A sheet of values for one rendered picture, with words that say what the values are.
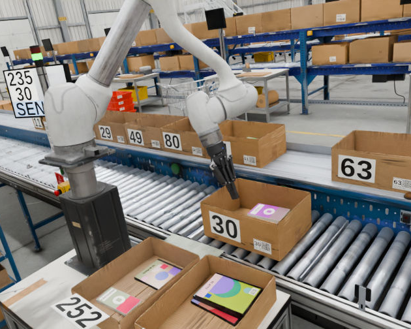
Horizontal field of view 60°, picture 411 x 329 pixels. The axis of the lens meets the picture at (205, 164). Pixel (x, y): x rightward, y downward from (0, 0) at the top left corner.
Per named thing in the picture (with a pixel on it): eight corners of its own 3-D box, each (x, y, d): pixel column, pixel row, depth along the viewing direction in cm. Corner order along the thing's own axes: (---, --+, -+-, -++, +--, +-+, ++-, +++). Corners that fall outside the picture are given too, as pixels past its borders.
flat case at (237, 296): (243, 318, 112) (243, 314, 111) (195, 298, 123) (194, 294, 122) (263, 290, 122) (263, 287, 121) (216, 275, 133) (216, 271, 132)
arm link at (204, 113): (199, 134, 135) (229, 121, 138) (182, 95, 133) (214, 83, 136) (193, 136, 145) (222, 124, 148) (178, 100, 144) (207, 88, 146)
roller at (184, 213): (156, 235, 180) (154, 226, 178) (220, 192, 215) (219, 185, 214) (162, 237, 177) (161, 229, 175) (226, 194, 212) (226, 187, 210)
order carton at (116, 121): (98, 140, 296) (93, 120, 290) (126, 130, 316) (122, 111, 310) (127, 145, 271) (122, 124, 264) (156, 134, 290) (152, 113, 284)
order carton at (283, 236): (203, 235, 165) (198, 202, 159) (240, 207, 185) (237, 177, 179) (280, 262, 140) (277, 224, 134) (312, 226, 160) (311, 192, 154)
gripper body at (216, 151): (213, 142, 147) (222, 163, 149) (200, 149, 142) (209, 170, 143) (226, 138, 142) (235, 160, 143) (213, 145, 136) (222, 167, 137)
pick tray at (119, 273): (76, 311, 129) (68, 288, 126) (154, 254, 156) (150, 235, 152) (124, 347, 111) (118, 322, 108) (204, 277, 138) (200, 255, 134)
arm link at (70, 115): (44, 148, 133) (29, 89, 126) (62, 136, 150) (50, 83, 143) (88, 144, 132) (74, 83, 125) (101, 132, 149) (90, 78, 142)
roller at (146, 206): (124, 222, 197) (122, 214, 195) (188, 185, 232) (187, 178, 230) (130, 224, 194) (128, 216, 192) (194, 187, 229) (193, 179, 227)
